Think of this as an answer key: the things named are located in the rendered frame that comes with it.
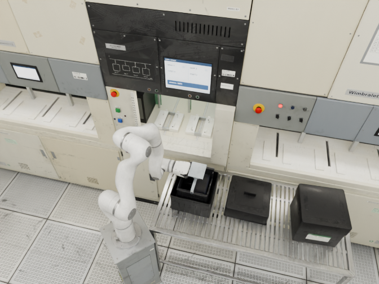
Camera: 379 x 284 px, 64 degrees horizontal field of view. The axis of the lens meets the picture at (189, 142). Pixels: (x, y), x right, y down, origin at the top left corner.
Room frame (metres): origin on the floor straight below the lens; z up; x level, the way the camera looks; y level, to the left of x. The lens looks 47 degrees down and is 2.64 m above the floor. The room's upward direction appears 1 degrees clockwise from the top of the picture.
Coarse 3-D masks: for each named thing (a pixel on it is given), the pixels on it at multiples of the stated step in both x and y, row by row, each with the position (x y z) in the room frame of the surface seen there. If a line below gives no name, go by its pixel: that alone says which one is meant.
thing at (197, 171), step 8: (192, 168) 1.21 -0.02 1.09; (200, 168) 1.21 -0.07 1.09; (208, 168) 1.29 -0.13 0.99; (192, 176) 1.15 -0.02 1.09; (200, 176) 1.15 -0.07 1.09; (192, 184) 1.14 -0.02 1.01; (208, 184) 1.27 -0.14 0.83; (184, 192) 1.11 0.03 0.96; (192, 192) 1.08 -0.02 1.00; (208, 192) 1.14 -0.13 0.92; (200, 200) 1.08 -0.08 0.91
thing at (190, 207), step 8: (216, 176) 1.30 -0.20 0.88; (176, 184) 1.23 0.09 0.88; (184, 184) 1.31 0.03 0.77; (216, 184) 1.23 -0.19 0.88; (176, 192) 1.22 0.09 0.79; (176, 200) 1.09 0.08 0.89; (184, 200) 1.08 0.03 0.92; (192, 200) 1.07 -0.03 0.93; (208, 200) 1.16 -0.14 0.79; (176, 208) 1.09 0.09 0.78; (184, 208) 1.08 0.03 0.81; (192, 208) 1.07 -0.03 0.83; (200, 208) 1.05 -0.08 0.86; (208, 208) 1.04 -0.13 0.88; (208, 216) 1.04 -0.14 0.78
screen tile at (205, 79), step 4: (188, 68) 1.53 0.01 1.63; (192, 68) 1.52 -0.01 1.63; (196, 68) 1.52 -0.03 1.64; (200, 68) 1.51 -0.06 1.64; (208, 68) 1.50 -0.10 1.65; (188, 72) 1.53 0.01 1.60; (192, 72) 1.52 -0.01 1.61; (196, 72) 1.52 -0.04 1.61; (200, 72) 1.51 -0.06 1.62; (204, 72) 1.51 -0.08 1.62; (208, 72) 1.50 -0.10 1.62; (188, 76) 1.53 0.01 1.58; (192, 76) 1.52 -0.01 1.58; (196, 76) 1.52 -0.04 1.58; (204, 76) 1.50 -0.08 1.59; (208, 76) 1.50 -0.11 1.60; (188, 80) 1.53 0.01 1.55; (192, 80) 1.52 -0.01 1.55; (196, 80) 1.52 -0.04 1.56; (200, 80) 1.51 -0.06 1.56; (204, 80) 1.50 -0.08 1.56; (208, 80) 1.50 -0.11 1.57
